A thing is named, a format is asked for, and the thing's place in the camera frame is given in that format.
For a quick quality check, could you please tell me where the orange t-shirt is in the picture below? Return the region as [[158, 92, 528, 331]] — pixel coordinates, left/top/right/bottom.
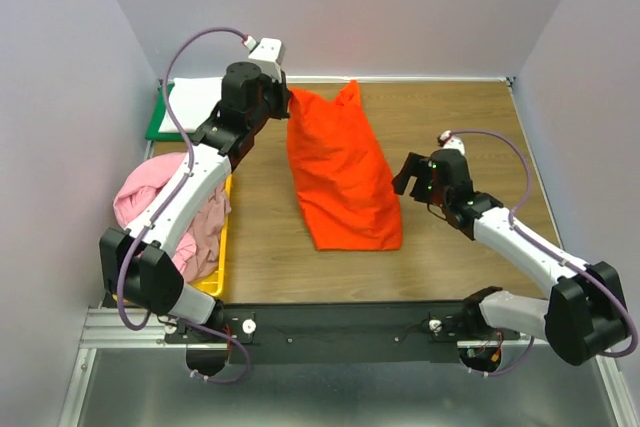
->
[[286, 81, 403, 251]]

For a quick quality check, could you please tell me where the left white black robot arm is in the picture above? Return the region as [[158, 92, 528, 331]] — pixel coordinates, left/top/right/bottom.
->
[[99, 60, 289, 342]]

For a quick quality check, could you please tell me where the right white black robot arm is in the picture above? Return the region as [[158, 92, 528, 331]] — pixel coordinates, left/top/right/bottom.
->
[[392, 149, 639, 366]]

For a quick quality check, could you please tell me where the white folded t-shirt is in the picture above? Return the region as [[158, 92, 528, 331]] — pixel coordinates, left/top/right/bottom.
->
[[167, 77, 222, 128]]

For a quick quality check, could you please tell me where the green folded t-shirt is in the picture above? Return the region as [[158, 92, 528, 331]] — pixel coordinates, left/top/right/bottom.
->
[[145, 86, 202, 142]]

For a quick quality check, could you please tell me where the pink crumpled t-shirt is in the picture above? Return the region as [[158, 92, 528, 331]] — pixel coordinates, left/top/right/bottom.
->
[[113, 153, 198, 283]]

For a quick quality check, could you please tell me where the mauve crumpled t-shirt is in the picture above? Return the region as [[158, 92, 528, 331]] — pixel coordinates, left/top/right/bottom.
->
[[183, 185, 231, 282]]

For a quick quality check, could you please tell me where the yellow plastic bin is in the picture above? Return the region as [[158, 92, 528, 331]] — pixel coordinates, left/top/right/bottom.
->
[[116, 181, 231, 295]]

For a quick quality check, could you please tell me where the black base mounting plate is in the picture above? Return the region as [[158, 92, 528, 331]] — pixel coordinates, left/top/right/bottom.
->
[[165, 300, 519, 373]]

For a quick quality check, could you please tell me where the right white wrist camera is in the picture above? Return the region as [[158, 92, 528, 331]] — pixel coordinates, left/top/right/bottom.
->
[[437, 130, 465, 155]]

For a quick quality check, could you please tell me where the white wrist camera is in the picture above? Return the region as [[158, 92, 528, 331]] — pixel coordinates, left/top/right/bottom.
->
[[242, 36, 286, 83], [437, 130, 465, 155]]

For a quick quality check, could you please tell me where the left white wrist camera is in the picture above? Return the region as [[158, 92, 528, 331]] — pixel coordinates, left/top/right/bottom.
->
[[242, 36, 286, 83]]

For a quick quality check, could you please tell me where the aluminium frame rail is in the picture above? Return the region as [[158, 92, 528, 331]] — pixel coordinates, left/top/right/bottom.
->
[[60, 309, 636, 426]]

